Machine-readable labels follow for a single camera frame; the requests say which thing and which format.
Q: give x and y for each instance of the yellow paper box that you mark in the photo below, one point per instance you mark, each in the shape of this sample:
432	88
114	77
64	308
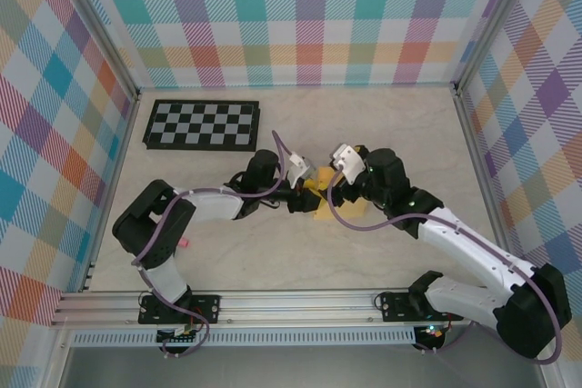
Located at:
325	179

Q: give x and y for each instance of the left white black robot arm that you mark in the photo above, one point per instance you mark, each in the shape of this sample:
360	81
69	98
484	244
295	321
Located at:
136	220

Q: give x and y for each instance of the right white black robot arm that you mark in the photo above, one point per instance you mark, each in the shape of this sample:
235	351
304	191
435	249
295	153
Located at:
523	324

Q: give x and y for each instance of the black grey chessboard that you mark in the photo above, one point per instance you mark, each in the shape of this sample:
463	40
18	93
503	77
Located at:
202	126

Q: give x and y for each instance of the pink cylinder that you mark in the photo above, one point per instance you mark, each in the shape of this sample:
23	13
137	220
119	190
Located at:
184	242

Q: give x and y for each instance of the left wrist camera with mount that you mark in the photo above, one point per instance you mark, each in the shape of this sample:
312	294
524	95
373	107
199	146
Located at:
298	163

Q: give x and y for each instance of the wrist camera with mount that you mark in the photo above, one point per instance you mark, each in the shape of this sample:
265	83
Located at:
349	163
298	163

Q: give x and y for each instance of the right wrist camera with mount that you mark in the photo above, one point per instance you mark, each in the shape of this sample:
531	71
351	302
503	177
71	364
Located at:
349	163

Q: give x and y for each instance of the right aluminium side rail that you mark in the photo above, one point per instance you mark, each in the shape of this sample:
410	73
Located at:
478	156

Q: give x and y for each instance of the aluminium side rail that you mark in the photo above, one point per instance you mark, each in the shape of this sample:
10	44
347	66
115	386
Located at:
478	156
122	147

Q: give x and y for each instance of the aluminium mounting rail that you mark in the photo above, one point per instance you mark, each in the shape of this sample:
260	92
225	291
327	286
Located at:
295	306

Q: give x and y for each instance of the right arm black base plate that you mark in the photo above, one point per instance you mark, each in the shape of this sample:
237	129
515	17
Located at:
393	306

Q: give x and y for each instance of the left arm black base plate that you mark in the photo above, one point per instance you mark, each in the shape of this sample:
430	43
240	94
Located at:
207	308

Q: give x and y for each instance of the right aluminium frame post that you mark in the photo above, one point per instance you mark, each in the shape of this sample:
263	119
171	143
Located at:
493	20

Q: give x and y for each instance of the aluminium frame post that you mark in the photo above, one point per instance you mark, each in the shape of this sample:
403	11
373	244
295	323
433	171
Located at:
97	29
493	20

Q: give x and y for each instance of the left aluminium side rail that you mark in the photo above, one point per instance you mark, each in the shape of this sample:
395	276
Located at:
122	147

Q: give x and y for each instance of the left aluminium frame post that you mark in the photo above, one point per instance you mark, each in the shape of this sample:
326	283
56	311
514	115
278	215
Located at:
97	29

